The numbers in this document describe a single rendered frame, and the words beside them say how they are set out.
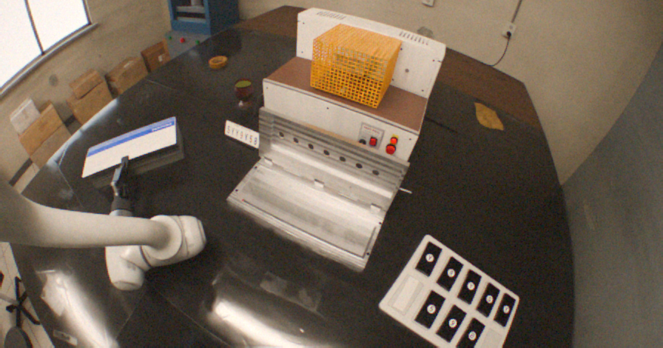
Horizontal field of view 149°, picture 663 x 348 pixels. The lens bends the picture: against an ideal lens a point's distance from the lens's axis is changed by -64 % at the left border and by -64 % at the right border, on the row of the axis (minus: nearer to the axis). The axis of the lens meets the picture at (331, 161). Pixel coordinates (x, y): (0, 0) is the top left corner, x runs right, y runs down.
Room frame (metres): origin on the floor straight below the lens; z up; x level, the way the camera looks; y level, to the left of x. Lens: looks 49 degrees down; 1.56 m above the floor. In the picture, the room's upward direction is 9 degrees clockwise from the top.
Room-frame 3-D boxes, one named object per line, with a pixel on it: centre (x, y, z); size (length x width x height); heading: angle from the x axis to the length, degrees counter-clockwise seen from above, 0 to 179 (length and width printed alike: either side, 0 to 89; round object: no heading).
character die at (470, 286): (0.17, -0.45, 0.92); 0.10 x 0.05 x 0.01; 149
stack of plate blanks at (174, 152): (0.43, 0.73, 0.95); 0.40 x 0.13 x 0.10; 124
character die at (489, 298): (0.13, -0.51, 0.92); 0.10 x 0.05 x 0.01; 144
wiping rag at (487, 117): (1.08, -0.82, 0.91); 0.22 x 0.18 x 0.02; 173
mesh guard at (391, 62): (0.77, -0.03, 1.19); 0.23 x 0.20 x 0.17; 72
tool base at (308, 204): (0.38, 0.05, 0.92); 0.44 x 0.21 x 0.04; 72
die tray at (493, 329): (0.12, -0.41, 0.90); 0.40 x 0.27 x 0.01; 57
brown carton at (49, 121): (0.89, 3.33, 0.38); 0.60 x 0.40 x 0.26; 162
